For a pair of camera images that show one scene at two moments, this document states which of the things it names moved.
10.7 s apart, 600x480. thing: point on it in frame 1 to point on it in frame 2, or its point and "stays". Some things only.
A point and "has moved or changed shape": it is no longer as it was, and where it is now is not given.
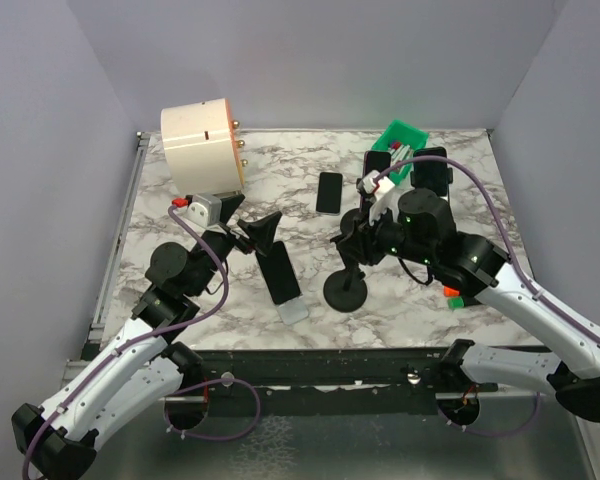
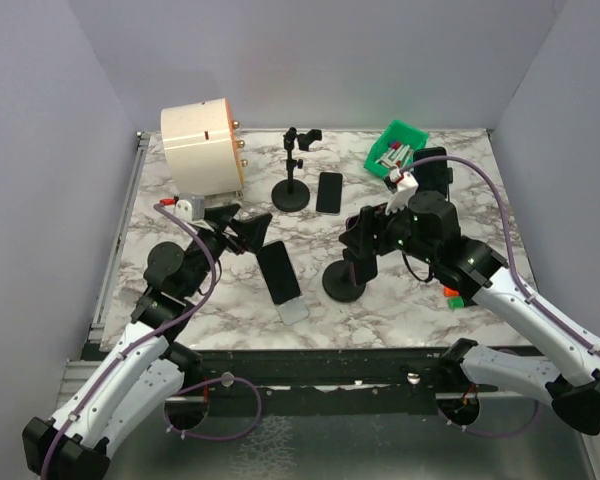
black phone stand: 356,219 has moved or changed shape
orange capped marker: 450,292 stays
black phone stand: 346,290 to 292,195
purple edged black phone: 377,161 to 364,268
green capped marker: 455,303 stays
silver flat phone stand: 293,311 stays
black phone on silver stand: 278,274 stays
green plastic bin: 406,134 stays
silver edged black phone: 329,193 stays
